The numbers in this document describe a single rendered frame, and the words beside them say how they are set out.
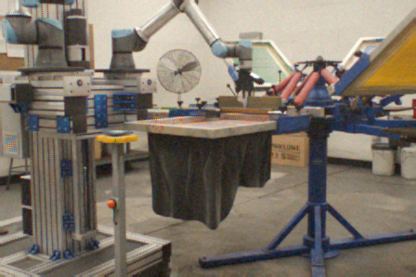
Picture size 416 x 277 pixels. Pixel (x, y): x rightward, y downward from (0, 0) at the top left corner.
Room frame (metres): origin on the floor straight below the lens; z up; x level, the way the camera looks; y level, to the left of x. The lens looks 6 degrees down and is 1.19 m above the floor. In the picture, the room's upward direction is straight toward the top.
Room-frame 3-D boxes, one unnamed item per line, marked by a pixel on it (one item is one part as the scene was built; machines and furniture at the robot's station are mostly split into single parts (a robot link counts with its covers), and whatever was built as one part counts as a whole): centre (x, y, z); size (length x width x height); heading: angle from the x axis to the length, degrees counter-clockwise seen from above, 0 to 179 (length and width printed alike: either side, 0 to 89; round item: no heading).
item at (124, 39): (2.80, 0.47, 1.42); 0.13 x 0.12 x 0.14; 160
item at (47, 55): (2.38, 0.75, 1.31); 0.15 x 0.15 x 0.10
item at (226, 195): (2.30, -0.19, 0.74); 0.46 x 0.04 x 0.42; 139
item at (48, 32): (2.38, 0.75, 1.42); 0.13 x 0.12 x 0.14; 120
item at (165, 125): (2.48, -0.07, 0.97); 0.79 x 0.58 x 0.04; 139
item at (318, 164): (3.27, -0.77, 0.67); 0.39 x 0.39 x 1.35
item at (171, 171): (2.26, 0.12, 0.74); 0.45 x 0.03 x 0.43; 49
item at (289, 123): (2.48, -0.44, 0.97); 0.30 x 0.05 x 0.07; 139
